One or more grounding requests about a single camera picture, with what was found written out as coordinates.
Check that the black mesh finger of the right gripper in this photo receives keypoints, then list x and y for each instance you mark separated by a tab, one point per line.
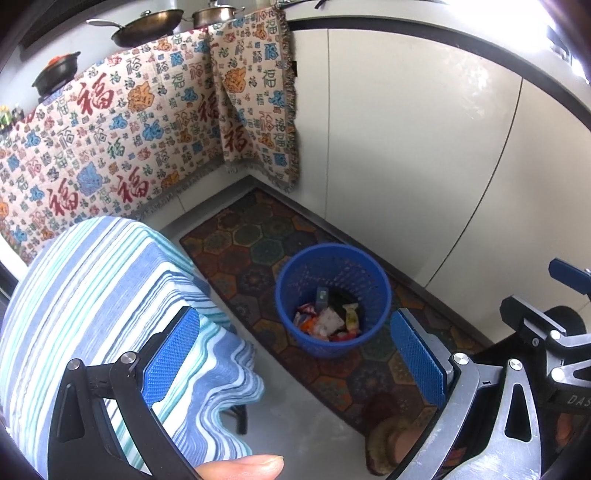
571	276

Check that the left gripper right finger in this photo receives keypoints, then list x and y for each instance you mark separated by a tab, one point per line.
486	426

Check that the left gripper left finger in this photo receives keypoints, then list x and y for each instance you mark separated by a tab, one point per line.
82	441

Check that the white kitchen cabinet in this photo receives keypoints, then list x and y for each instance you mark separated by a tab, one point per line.
461	174

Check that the blue plastic trash basket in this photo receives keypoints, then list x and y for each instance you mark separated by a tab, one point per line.
351	275

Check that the left hand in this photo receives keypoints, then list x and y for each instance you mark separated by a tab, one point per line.
253	467

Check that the tan slipper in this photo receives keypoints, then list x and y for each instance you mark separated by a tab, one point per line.
391	437

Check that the blue striped tablecloth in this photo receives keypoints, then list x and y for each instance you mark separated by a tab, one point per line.
100	289

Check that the orange clear plastic wrapper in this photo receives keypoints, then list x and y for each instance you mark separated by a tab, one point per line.
352	321

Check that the hexagon patterned floor mat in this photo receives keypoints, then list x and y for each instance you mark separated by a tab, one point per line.
241	250

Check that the patterned fu character blanket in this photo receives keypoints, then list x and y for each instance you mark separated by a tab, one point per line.
137	128

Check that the black clay pot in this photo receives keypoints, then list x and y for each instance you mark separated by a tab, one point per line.
58	72

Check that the dark frying pan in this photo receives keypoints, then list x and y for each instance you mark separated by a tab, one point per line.
149	26

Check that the steel pot with lid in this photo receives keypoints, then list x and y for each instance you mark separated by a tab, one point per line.
215	13

